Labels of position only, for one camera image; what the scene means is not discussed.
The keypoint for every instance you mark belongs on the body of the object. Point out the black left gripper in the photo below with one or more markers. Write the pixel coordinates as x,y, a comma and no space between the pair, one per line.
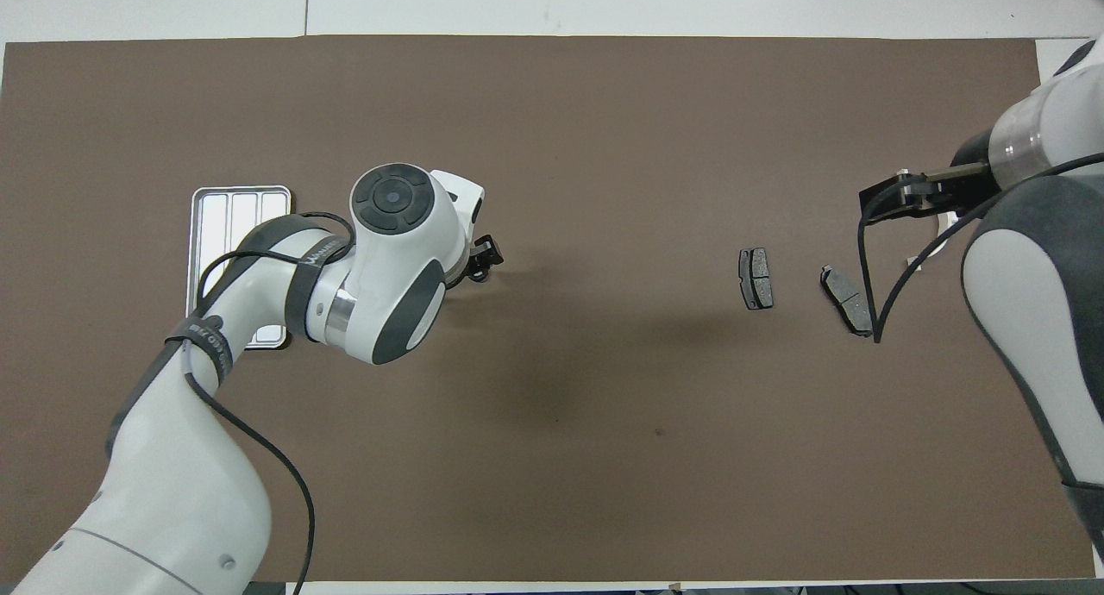
470,259

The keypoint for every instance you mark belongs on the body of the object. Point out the short grey brake pad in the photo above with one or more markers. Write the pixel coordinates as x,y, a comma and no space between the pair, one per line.
756,280

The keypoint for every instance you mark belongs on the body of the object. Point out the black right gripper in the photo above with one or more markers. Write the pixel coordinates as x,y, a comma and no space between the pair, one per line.
931,194

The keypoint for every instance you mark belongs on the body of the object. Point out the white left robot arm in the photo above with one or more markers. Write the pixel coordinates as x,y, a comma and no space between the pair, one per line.
172,491

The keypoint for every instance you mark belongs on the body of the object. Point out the long grey brake pad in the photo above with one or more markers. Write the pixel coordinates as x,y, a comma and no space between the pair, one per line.
845,297

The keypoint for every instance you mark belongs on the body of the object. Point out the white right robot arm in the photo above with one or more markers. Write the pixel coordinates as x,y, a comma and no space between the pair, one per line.
1035,276

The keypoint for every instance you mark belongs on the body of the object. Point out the brown table mat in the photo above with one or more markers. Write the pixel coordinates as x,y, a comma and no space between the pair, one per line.
604,457

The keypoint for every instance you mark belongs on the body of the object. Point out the silver metal tray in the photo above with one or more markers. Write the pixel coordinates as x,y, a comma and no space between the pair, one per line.
241,207

